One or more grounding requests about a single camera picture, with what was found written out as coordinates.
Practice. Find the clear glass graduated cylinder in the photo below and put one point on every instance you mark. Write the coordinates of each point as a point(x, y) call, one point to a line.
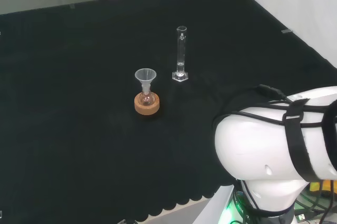
point(181, 50)

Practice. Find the small round-bottom glass flask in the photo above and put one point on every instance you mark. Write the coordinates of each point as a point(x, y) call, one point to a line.
point(147, 98)

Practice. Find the clear plastic funnel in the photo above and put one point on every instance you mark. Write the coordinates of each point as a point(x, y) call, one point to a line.
point(145, 76)

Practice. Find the black bench cloth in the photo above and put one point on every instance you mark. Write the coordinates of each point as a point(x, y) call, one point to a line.
point(79, 103)

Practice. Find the small grey cloth clip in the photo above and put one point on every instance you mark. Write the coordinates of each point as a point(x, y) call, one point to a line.
point(287, 31)

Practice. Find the yellow stop button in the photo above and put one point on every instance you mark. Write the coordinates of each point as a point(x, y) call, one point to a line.
point(322, 187)

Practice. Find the silver usb plug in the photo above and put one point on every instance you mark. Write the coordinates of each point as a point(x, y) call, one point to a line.
point(301, 217)

